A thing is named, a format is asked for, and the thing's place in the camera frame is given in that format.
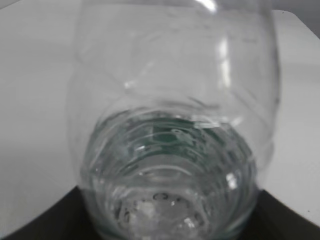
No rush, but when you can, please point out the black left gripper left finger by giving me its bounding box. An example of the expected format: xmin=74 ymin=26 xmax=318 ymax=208
xmin=3 ymin=187 xmax=101 ymax=240

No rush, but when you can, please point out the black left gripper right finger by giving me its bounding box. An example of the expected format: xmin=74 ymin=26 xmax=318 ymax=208
xmin=239 ymin=190 xmax=320 ymax=240

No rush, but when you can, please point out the clear green-label water bottle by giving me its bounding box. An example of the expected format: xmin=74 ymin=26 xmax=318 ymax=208
xmin=66 ymin=0 xmax=281 ymax=240

